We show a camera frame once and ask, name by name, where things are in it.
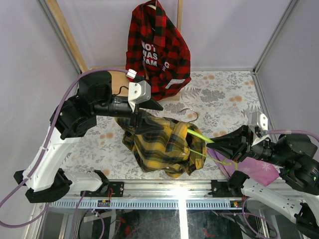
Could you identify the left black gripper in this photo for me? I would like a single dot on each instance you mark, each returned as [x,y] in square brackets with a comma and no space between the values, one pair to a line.
[134,114]

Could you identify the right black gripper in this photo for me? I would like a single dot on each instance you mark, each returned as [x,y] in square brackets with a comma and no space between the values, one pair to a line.
[231,144]

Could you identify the yellow plaid flannel shirt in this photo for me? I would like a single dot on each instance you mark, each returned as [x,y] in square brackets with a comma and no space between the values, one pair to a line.
[172,149]

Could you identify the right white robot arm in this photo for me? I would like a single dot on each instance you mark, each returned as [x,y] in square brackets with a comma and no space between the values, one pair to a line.
[293,152]

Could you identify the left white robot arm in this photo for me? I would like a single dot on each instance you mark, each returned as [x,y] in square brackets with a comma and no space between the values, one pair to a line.
[46,182]

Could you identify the red black plaid shirt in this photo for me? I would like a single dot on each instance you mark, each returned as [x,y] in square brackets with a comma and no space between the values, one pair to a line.
[156,49]

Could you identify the purple cloth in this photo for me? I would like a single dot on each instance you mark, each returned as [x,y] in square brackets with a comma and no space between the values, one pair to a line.
[260,171]

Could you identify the wooden clothes rack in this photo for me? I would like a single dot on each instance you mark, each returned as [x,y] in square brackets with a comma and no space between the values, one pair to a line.
[95,31]

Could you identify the floral patterned table mat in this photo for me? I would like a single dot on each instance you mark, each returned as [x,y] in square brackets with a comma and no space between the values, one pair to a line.
[217,102]

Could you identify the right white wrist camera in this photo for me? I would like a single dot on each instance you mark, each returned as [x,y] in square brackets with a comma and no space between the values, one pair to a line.
[258,123]

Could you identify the aluminium front rail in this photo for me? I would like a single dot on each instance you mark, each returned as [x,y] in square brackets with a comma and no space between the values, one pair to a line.
[159,194]

